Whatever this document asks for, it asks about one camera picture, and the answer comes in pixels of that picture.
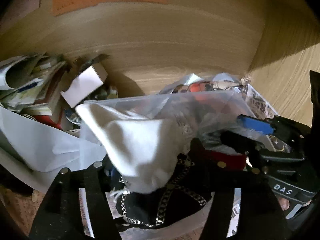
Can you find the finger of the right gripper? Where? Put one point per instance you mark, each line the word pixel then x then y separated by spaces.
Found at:
pixel 282 128
pixel 243 145

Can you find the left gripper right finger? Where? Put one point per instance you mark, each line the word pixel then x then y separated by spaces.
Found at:
pixel 260 215

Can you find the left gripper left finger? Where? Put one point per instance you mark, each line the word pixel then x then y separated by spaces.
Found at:
pixel 59 215

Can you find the grey folded paper sheet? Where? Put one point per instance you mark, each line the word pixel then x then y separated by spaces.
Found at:
pixel 34 153

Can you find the white pouch with black strap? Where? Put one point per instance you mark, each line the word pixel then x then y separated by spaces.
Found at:
pixel 156 180

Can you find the stack of newspapers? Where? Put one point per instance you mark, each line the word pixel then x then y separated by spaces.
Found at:
pixel 32 83

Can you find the small white cardboard box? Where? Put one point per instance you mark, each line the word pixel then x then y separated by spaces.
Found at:
pixel 84 84

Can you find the silver grey mesh pouch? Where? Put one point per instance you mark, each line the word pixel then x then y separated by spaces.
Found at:
pixel 210 129

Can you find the clear plastic storage bin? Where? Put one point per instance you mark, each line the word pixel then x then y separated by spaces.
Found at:
pixel 188 109

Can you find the red felt pouch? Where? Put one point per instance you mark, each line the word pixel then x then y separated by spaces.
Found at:
pixel 233 162

